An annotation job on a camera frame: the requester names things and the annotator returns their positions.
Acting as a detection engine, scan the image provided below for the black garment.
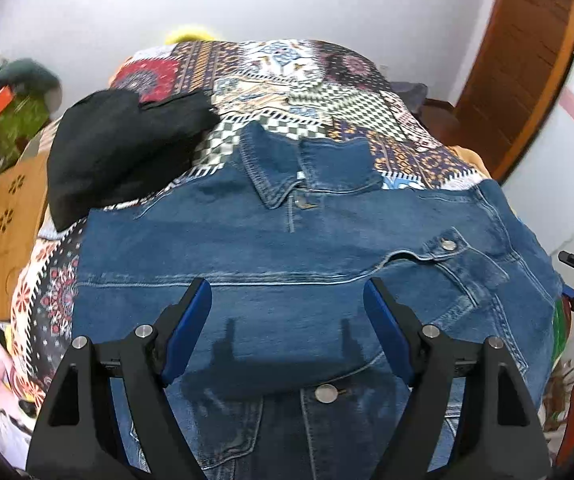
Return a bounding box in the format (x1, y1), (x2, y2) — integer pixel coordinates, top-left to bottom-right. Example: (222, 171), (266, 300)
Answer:
(46, 88), (220, 229)

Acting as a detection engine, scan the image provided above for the dark green cushion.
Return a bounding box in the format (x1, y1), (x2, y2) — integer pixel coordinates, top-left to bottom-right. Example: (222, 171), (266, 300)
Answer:
(0, 58), (63, 121)

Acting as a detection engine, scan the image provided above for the wooden board with flower cutouts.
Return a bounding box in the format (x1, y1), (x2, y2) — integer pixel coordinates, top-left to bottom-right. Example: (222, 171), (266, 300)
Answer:
(0, 150), (55, 323)

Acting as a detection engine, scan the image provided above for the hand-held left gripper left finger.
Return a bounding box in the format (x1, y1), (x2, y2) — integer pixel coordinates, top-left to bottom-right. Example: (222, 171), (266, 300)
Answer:
(26, 277), (213, 480)

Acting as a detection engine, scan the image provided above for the brown wooden door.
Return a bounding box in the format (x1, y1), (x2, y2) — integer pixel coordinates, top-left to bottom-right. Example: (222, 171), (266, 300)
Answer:
(454, 0), (574, 183)

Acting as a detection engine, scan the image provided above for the grey cloth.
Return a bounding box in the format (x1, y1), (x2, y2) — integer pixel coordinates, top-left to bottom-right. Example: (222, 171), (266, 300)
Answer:
(392, 80), (428, 111)

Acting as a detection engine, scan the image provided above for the green patterned bag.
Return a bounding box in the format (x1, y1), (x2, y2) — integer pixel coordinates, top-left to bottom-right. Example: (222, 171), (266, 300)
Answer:
(0, 95), (50, 181)

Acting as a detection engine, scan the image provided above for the yellow plush item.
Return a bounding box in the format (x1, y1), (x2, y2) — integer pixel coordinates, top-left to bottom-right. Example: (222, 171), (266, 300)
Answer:
(165, 27), (213, 45)

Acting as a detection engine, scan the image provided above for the blue denim jacket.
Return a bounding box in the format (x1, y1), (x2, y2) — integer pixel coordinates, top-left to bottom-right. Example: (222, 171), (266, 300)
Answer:
(71, 122), (565, 480)

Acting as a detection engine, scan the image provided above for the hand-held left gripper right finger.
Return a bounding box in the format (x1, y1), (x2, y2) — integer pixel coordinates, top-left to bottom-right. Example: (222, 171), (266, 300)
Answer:
(363, 276), (552, 480)

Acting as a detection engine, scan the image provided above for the patterned patchwork bedsheet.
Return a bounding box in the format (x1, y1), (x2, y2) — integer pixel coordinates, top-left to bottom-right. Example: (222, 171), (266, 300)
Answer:
(10, 39), (492, 411)

